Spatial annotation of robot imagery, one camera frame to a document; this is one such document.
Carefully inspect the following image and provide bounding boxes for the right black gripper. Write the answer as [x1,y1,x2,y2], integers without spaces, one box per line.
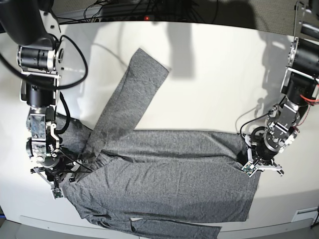
[30,156,86,190]

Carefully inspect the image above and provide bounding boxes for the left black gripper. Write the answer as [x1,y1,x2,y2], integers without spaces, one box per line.
[243,134,284,176]

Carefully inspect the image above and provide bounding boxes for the grey long-sleeve T-shirt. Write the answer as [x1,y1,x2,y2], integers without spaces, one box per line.
[62,49,260,239]

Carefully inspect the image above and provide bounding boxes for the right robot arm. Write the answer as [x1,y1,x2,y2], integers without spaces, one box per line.
[0,0,89,198]

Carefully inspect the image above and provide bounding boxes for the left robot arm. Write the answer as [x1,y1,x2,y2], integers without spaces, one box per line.
[240,35,319,177]

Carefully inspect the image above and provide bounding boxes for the black power strip red light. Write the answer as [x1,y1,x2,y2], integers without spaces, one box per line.
[92,14,188,22]

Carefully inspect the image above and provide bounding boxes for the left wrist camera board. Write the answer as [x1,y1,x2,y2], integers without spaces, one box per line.
[241,161,258,178]

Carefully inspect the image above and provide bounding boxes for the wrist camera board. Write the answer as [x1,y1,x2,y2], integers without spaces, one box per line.
[51,187,64,200]
[241,161,258,178]

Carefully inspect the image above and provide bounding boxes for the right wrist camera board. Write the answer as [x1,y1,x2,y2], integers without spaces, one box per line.
[51,187,64,200]

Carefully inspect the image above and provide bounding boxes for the grey metal stand frame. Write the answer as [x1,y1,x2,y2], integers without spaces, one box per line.
[293,0,319,41]

